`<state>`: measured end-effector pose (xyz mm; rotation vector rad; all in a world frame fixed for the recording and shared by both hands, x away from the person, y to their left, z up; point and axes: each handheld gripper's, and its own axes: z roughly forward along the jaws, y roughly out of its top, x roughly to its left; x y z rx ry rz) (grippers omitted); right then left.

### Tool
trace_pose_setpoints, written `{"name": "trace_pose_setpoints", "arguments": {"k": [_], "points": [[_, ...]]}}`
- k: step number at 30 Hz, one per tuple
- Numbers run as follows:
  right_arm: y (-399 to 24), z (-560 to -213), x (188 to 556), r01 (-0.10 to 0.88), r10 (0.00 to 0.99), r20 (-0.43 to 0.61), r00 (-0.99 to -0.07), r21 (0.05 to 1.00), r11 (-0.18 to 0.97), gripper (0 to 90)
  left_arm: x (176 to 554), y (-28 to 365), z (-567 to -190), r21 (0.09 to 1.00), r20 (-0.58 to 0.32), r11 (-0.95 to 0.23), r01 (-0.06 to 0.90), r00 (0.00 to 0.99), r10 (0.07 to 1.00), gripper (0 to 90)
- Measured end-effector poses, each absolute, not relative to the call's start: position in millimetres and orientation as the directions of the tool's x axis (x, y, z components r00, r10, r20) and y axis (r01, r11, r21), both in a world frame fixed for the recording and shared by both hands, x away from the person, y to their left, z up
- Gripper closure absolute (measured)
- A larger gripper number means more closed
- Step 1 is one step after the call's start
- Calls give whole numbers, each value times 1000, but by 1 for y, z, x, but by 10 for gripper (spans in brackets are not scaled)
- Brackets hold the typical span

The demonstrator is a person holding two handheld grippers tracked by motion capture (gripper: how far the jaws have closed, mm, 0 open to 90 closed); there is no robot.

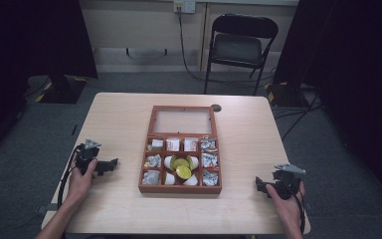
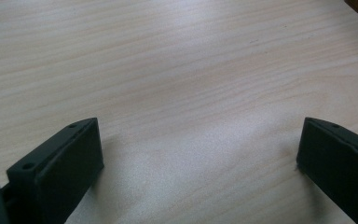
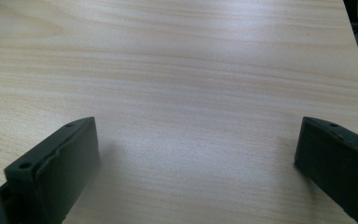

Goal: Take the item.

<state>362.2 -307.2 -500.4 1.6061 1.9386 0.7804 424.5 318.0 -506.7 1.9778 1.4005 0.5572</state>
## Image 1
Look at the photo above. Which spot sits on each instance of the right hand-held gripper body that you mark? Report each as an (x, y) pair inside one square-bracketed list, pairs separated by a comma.
[(286, 182)]

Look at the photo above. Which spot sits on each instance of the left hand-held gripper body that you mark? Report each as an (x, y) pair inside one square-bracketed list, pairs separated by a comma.
[(85, 155)]

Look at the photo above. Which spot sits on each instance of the person's left hand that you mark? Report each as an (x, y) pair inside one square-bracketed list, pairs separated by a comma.
[(79, 184)]

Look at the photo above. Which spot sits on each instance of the person's right hand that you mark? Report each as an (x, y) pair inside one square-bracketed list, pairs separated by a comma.
[(290, 209)]

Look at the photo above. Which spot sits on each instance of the small black floor strip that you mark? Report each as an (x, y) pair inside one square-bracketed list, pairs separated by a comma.
[(74, 129)]

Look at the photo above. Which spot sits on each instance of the silver packet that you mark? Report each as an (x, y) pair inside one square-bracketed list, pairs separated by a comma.
[(153, 161), (151, 177), (156, 144)]

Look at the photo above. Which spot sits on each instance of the blue white packet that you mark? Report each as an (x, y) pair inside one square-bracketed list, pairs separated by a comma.
[(210, 160), (210, 178), (209, 145)]

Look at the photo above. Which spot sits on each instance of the black stand base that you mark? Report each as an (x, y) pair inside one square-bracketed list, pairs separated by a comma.
[(63, 90), (283, 94)]

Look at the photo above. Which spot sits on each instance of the pile of green-lidded white cups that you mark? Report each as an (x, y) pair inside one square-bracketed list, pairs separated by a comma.
[(183, 172)]

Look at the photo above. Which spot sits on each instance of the wooden compartment box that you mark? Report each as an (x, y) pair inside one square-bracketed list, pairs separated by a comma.
[(179, 190)]

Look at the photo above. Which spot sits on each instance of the dark curtain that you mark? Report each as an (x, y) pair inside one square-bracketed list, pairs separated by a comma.
[(30, 49), (354, 66)]

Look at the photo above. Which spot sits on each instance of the black folding chair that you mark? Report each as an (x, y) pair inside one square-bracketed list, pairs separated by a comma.
[(238, 49)]

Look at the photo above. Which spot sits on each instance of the grey table bracket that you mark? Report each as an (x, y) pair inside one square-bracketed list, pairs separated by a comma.
[(46, 208)]

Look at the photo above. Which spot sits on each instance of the white wall socket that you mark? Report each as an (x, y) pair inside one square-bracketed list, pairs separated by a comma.
[(184, 6)]

